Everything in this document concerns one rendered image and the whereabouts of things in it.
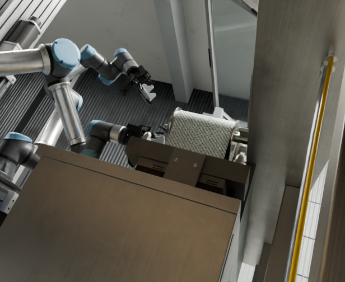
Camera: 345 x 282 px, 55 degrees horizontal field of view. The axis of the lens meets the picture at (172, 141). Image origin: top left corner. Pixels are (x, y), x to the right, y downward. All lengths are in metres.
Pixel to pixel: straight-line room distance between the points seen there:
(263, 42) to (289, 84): 0.14
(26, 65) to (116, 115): 4.06
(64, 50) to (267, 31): 0.86
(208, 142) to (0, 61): 0.79
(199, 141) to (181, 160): 0.29
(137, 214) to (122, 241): 0.08
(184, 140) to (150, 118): 3.88
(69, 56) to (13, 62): 0.20
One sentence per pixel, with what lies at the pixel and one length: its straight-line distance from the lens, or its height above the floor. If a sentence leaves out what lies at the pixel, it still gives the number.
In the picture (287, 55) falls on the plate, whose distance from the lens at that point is 0.77.
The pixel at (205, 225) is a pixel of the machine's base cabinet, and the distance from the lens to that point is 0.89.
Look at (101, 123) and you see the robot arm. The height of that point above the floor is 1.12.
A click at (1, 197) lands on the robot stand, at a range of 1.61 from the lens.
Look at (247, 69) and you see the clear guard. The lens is 1.82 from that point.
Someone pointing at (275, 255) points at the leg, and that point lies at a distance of 1.28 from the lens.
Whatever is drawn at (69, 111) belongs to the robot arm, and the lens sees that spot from 1.47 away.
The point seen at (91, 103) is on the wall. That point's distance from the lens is 5.62.
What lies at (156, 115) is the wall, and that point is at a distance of 5.16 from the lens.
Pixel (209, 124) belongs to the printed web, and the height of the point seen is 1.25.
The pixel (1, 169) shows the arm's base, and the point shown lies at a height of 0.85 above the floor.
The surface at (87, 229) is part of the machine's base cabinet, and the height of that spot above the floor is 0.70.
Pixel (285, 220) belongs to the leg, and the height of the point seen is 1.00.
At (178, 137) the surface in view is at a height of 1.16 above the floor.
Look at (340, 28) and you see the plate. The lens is 0.71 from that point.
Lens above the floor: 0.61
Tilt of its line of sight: 24 degrees up
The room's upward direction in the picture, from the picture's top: 22 degrees clockwise
